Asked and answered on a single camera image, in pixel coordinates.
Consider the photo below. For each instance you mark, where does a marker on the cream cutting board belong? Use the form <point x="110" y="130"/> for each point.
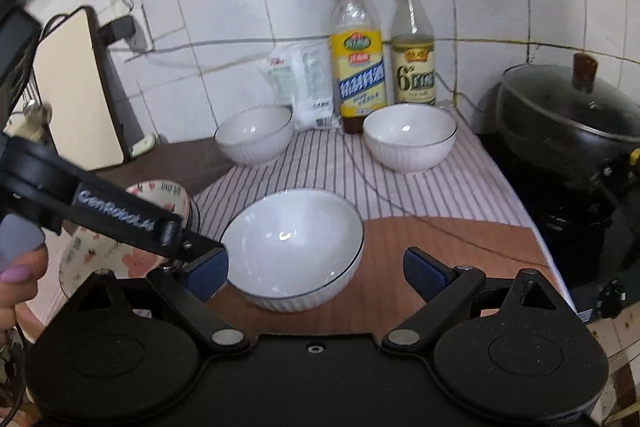
<point x="75" y="87"/>

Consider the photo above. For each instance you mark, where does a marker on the vinegar bottle yellow cap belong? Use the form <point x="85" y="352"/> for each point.
<point x="412" y="67"/>

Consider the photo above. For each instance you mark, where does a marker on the black wok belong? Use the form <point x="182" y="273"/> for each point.
<point x="550" y="152"/>

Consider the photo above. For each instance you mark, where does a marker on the glass wok lid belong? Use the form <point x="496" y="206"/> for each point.
<point x="560" y="102"/>

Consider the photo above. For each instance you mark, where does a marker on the white seasoning packet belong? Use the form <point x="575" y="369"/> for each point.
<point x="280" y="77"/>
<point x="315" y="92"/>

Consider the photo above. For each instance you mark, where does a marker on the pink bunny print plate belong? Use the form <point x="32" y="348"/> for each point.
<point x="115" y="259"/>

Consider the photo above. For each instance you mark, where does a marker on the white cutting board stand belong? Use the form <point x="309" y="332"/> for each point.
<point x="144" y="145"/>

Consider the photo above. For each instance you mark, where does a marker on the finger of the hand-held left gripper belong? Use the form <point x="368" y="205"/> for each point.
<point x="192" y="247"/>

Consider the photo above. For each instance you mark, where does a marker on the white ribbed bowl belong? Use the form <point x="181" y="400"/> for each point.
<point x="407" y="137"/>
<point x="292" y="247"/>
<point x="255" y="134"/>

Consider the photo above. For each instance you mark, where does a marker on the striped brown table mat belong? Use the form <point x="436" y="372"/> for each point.
<point x="400" y="252"/>

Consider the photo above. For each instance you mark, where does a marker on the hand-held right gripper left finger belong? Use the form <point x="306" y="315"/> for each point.
<point x="207" y="273"/>

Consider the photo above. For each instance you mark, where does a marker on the white wall socket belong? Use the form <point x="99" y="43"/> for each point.
<point x="140" y="29"/>

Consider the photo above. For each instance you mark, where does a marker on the person's left hand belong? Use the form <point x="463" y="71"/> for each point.
<point x="22" y="282"/>

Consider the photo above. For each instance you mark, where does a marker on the black power adapter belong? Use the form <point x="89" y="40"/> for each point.
<point x="117" y="31"/>

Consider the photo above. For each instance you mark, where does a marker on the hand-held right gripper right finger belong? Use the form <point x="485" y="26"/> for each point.
<point x="424" y="274"/>

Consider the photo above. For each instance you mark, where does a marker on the black gas stove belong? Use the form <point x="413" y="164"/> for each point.
<point x="565" y="237"/>

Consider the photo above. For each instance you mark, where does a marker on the cooking wine bottle yellow label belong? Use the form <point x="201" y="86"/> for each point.
<point x="359" y="72"/>

